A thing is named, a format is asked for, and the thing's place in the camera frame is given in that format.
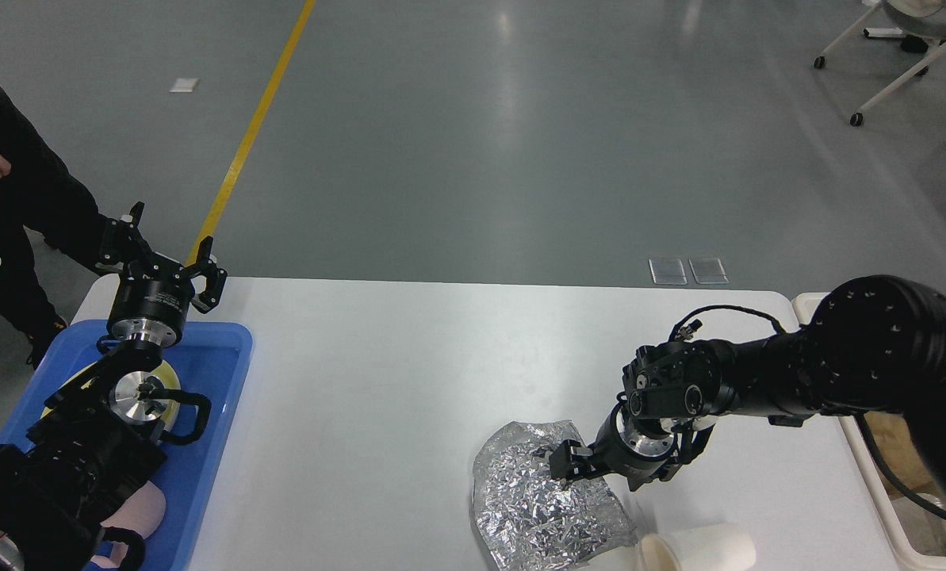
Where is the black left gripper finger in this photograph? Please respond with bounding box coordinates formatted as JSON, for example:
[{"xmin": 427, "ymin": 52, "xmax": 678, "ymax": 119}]
[
  {"xmin": 93, "ymin": 201, "xmax": 160, "ymax": 278},
  {"xmin": 180, "ymin": 236, "xmax": 228, "ymax": 313}
]

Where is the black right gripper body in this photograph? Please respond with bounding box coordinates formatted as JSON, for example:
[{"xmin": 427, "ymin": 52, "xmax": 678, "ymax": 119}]
[{"xmin": 592, "ymin": 404, "xmax": 679, "ymax": 492}]

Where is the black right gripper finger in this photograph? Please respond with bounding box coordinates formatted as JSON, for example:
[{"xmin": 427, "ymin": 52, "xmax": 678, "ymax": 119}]
[{"xmin": 549, "ymin": 442, "xmax": 600, "ymax": 483}]

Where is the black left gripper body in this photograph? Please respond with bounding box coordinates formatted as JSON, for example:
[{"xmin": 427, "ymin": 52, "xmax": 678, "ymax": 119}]
[{"xmin": 106, "ymin": 265, "xmax": 196, "ymax": 348}]

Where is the yellow plate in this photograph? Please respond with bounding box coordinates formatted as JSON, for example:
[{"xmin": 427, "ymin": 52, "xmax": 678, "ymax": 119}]
[{"xmin": 26, "ymin": 361, "xmax": 182, "ymax": 446}]

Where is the aluminium foil sheet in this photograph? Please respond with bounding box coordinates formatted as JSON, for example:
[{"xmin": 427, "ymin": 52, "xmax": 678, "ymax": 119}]
[{"xmin": 470, "ymin": 420, "xmax": 637, "ymax": 570}]

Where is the pink mug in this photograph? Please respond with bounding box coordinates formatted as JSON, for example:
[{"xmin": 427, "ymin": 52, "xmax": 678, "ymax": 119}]
[{"xmin": 91, "ymin": 483, "xmax": 166, "ymax": 569}]

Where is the brown paper bag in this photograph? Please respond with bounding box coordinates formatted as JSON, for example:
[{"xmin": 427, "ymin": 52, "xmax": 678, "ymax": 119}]
[{"xmin": 864, "ymin": 412, "xmax": 933, "ymax": 492}]

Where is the aluminium foil tray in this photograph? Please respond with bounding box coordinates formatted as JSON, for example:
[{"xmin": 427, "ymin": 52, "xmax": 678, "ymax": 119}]
[{"xmin": 899, "ymin": 498, "xmax": 946, "ymax": 557}]

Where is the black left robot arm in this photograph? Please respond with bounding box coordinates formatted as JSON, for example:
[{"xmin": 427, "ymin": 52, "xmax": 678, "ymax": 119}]
[{"xmin": 0, "ymin": 202, "xmax": 227, "ymax": 570}]

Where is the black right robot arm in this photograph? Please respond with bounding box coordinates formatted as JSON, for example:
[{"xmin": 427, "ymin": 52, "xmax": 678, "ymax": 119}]
[{"xmin": 548, "ymin": 275, "xmax": 946, "ymax": 503}]

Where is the blue plastic tray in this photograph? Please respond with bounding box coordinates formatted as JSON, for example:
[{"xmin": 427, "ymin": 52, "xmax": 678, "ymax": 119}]
[{"xmin": 0, "ymin": 320, "xmax": 253, "ymax": 571}]

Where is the person in black clothes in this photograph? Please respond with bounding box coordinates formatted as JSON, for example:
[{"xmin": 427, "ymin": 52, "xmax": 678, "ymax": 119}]
[{"xmin": 0, "ymin": 87, "xmax": 107, "ymax": 366}]

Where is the white paper cup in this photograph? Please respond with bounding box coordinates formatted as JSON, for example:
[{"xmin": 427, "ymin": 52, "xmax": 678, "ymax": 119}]
[{"xmin": 640, "ymin": 523, "xmax": 756, "ymax": 570}]

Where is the beige plastic bin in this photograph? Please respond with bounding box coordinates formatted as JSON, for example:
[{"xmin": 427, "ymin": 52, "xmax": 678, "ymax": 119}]
[{"xmin": 791, "ymin": 293, "xmax": 946, "ymax": 571}]

